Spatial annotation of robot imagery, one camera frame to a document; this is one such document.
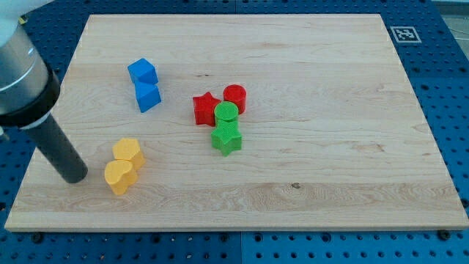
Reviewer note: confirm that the light wooden board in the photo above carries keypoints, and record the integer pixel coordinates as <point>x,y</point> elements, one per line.
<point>333,135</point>

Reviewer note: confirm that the blue cube block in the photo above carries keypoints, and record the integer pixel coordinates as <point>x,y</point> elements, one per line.
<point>143,71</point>

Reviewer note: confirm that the yellow hexagon block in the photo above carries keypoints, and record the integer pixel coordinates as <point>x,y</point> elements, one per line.
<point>129,149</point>

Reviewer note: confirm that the green cylinder block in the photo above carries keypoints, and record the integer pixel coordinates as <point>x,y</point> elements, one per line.
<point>226,111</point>

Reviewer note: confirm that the red cylinder block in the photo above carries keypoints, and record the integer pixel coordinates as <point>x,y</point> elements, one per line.
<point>236,94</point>

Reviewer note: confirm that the white fiducial marker tag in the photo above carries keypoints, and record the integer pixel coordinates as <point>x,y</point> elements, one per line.
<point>405,34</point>

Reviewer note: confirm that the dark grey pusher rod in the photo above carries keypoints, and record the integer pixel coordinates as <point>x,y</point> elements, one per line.
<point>57,148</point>

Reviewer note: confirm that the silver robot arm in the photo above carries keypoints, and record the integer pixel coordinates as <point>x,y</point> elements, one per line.
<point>29,88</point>

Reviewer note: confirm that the red star block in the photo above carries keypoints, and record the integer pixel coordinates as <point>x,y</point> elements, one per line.
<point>203,109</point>

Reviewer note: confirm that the green star block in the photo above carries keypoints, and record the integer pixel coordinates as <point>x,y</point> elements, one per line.
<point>226,137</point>

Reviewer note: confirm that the blue pointed block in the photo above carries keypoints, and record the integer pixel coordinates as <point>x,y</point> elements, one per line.
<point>147,95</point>

